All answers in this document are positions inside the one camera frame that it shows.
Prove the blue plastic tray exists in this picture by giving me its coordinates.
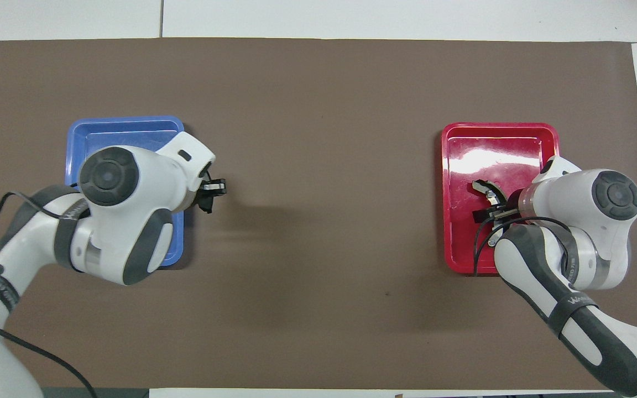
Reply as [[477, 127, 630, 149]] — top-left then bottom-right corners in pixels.
[[65, 116, 185, 270]]

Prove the curved brake shoe white web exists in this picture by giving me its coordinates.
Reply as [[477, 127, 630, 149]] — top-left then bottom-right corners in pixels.
[[472, 180, 506, 248]]

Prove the brown table mat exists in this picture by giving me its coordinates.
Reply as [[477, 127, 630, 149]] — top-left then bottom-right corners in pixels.
[[0, 38, 637, 391]]

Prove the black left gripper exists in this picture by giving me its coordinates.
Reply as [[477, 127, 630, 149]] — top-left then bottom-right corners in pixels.
[[196, 177, 227, 214]]

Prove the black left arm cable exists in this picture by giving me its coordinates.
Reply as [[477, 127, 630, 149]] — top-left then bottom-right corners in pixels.
[[0, 191, 99, 398]]

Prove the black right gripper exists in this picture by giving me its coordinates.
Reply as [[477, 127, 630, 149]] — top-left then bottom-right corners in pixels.
[[473, 190, 521, 225]]

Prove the red plastic tray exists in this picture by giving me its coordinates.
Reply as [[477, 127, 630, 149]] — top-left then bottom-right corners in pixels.
[[441, 122, 561, 275]]

